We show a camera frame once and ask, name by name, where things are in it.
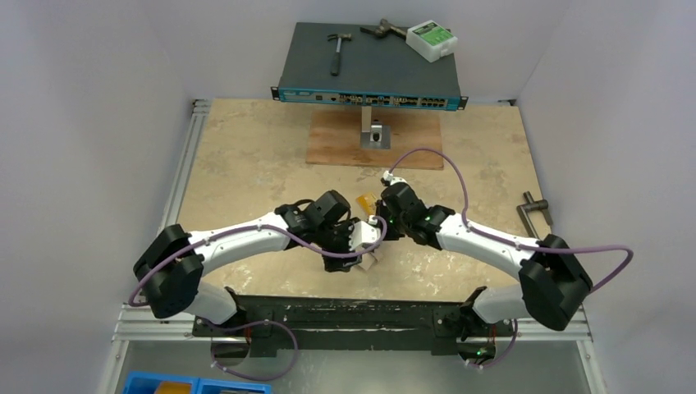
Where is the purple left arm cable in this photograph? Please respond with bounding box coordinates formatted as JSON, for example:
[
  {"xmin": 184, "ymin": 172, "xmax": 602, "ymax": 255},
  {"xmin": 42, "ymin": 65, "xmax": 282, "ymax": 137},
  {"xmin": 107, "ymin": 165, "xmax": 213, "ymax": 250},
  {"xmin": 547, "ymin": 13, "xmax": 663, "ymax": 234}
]
[{"xmin": 127, "ymin": 216, "xmax": 389, "ymax": 382}]

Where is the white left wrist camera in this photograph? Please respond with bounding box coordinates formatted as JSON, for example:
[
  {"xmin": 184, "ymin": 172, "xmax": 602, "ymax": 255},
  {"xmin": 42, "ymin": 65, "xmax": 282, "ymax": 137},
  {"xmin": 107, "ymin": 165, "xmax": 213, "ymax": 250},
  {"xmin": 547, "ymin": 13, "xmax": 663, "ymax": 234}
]
[{"xmin": 348, "ymin": 215, "xmax": 382, "ymax": 253}]

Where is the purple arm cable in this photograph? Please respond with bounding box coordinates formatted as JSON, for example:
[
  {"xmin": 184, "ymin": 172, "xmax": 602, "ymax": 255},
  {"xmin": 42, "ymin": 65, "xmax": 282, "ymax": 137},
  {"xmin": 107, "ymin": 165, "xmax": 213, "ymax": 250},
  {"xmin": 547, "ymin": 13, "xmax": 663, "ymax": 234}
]
[
  {"xmin": 127, "ymin": 216, "xmax": 389, "ymax": 382},
  {"xmin": 389, "ymin": 148, "xmax": 635, "ymax": 371}
]

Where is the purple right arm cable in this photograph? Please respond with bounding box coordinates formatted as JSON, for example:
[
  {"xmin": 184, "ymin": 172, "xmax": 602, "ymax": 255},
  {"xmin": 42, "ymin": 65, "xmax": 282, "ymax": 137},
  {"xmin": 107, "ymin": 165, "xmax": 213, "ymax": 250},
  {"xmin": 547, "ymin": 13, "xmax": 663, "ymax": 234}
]
[{"xmin": 389, "ymin": 148, "xmax": 635, "ymax": 371}]

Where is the blue network switch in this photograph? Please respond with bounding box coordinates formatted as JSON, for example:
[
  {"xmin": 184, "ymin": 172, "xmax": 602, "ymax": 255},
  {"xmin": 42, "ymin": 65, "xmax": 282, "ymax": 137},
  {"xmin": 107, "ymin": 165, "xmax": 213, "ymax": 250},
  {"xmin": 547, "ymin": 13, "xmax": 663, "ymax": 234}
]
[{"xmin": 271, "ymin": 22, "xmax": 469, "ymax": 111}]

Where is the gold credit card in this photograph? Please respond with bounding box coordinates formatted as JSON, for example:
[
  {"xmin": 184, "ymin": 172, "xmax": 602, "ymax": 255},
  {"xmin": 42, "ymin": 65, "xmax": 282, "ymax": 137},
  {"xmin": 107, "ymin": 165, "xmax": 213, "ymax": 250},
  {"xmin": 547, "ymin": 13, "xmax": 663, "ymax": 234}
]
[{"xmin": 355, "ymin": 193, "xmax": 377, "ymax": 216}]

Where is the metal stand base bracket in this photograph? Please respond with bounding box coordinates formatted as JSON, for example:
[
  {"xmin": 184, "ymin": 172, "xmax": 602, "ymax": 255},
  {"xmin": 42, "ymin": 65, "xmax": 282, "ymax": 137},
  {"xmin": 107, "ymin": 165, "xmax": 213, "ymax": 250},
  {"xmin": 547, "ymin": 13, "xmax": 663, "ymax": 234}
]
[{"xmin": 360, "ymin": 106, "xmax": 392, "ymax": 150}]

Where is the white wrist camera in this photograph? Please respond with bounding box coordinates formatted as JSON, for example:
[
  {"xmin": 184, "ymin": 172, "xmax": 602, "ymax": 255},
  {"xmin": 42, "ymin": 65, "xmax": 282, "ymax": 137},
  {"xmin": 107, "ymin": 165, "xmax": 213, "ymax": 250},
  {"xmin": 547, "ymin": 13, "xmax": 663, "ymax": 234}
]
[
  {"xmin": 348, "ymin": 215, "xmax": 382, "ymax": 253},
  {"xmin": 380, "ymin": 170, "xmax": 407, "ymax": 187}
]

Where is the brown plywood board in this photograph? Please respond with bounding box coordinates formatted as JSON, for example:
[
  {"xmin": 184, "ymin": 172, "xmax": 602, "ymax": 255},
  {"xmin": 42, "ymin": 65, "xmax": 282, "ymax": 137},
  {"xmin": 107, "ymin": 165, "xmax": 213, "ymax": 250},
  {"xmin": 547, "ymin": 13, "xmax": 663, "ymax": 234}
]
[{"xmin": 306, "ymin": 110, "xmax": 443, "ymax": 170}]

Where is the aluminium frame rail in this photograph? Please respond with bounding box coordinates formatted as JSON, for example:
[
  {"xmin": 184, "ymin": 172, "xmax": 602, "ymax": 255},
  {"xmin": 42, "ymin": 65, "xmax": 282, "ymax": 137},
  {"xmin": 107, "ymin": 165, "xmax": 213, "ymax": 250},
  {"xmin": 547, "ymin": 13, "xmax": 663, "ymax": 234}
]
[{"xmin": 111, "ymin": 98, "xmax": 593, "ymax": 342}]

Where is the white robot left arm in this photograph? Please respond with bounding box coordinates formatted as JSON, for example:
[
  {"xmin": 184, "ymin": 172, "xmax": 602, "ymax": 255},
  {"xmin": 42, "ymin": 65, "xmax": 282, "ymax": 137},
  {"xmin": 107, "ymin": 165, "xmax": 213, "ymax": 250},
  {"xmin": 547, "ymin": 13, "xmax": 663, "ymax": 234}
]
[{"xmin": 133, "ymin": 190, "xmax": 378, "ymax": 336}]

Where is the small hammer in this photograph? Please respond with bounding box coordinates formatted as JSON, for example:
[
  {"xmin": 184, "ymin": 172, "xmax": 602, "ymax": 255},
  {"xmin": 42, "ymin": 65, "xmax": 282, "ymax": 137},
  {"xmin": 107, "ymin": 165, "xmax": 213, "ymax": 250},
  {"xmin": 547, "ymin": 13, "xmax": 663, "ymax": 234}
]
[{"xmin": 327, "ymin": 33, "xmax": 353, "ymax": 76}]

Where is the dark pliers tool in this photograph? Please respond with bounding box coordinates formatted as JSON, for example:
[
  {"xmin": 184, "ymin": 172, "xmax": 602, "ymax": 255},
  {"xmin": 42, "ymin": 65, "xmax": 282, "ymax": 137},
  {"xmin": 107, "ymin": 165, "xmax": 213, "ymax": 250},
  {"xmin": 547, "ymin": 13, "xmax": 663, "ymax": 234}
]
[{"xmin": 359, "ymin": 18, "xmax": 407, "ymax": 40}]

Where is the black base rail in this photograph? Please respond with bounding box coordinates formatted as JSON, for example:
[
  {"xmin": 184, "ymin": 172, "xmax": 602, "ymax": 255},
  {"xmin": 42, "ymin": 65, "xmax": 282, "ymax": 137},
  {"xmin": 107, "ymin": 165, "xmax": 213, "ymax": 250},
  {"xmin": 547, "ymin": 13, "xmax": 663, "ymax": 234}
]
[{"xmin": 192, "ymin": 295, "xmax": 513, "ymax": 357}]

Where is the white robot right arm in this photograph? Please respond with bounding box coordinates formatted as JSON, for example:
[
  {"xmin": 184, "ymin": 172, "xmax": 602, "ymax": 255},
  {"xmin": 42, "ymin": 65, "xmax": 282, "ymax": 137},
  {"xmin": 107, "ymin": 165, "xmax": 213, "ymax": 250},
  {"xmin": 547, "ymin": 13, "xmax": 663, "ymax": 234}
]
[{"xmin": 378, "ymin": 181, "xmax": 593, "ymax": 334}]

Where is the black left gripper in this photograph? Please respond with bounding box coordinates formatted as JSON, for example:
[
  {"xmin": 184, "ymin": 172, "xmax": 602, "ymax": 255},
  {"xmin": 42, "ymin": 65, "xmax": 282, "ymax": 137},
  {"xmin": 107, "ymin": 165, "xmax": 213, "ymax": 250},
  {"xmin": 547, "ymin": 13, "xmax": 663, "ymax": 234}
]
[{"xmin": 314, "ymin": 218, "xmax": 362, "ymax": 270}]

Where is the white green box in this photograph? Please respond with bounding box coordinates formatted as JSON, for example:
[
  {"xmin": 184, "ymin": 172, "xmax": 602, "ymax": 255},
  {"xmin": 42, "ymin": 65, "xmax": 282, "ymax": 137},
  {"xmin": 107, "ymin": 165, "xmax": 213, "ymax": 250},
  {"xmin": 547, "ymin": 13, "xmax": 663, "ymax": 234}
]
[{"xmin": 405, "ymin": 20, "xmax": 458, "ymax": 62}]

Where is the metal door handle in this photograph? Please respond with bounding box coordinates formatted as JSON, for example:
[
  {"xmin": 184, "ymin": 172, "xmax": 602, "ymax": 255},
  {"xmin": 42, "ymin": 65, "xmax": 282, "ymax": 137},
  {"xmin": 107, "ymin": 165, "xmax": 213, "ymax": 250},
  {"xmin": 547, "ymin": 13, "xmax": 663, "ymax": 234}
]
[{"xmin": 515, "ymin": 191, "xmax": 555, "ymax": 241}]

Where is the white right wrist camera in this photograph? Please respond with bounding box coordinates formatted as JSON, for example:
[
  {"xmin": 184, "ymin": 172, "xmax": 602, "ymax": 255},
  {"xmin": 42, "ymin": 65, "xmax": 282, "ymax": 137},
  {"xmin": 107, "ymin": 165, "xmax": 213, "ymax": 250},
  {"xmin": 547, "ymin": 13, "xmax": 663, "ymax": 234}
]
[{"xmin": 380, "ymin": 170, "xmax": 407, "ymax": 187}]

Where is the tan leather card holder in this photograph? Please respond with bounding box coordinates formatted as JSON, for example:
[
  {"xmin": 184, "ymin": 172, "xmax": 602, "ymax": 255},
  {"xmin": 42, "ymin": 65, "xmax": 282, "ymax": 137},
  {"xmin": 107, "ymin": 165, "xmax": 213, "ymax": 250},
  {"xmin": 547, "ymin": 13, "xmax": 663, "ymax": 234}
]
[{"xmin": 356, "ymin": 250, "xmax": 382, "ymax": 272}]

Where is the blue plastic bin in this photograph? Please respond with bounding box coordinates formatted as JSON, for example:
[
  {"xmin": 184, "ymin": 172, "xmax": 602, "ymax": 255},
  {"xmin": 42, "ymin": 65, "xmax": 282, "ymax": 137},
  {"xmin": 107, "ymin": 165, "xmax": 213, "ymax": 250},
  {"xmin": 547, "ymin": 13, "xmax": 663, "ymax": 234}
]
[{"xmin": 121, "ymin": 371, "xmax": 272, "ymax": 394}]

